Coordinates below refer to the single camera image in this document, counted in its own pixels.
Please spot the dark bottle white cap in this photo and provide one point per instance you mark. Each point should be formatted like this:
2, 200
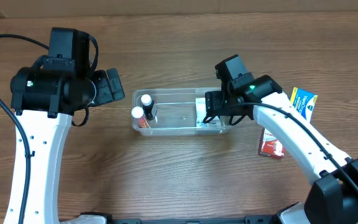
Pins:
149, 108

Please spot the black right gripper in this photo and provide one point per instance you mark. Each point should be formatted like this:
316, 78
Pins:
213, 101

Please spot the orange tablet tube white cap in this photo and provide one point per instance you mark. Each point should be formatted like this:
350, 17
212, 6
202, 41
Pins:
138, 114

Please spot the clear plastic container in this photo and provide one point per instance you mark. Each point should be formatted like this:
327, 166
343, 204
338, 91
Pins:
176, 112

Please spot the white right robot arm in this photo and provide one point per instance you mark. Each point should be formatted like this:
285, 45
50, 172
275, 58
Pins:
331, 172

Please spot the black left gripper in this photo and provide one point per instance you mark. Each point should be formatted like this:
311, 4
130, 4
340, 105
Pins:
108, 88

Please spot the blue VapoDrops cough drops bag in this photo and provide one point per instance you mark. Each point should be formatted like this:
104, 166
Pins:
304, 102

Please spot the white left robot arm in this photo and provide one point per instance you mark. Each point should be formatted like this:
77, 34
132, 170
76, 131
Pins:
45, 98

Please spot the red medicine sachet box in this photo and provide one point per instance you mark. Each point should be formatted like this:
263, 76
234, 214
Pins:
269, 145

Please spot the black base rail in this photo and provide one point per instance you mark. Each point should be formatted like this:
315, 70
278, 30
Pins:
248, 219

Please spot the white Hansaplast plaster box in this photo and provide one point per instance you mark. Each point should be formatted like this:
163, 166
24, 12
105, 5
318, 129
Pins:
201, 114

